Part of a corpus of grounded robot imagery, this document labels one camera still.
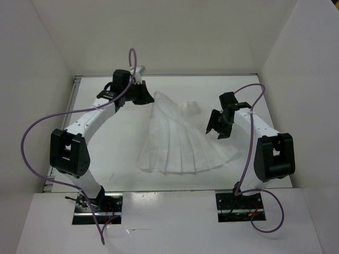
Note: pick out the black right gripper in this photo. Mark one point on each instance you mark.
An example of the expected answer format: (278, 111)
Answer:
(224, 132)

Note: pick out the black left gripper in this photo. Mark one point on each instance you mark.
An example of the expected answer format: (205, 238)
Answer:
(132, 85)

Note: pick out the white pleated skirt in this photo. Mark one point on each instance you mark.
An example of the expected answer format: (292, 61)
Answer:
(176, 144)

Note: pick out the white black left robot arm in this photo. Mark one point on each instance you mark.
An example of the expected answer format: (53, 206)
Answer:
(68, 148)

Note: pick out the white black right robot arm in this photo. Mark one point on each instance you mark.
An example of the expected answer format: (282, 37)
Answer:
(270, 153)

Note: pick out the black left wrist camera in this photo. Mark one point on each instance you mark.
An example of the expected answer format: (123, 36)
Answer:
(119, 83)

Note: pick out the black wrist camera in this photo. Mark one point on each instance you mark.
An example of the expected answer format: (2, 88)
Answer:
(119, 83)
(227, 99)

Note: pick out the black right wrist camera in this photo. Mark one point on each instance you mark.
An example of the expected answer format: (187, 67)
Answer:
(227, 99)

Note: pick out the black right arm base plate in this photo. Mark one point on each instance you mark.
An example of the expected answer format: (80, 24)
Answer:
(231, 208)

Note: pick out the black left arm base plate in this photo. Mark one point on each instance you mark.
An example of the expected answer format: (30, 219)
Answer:
(109, 213)

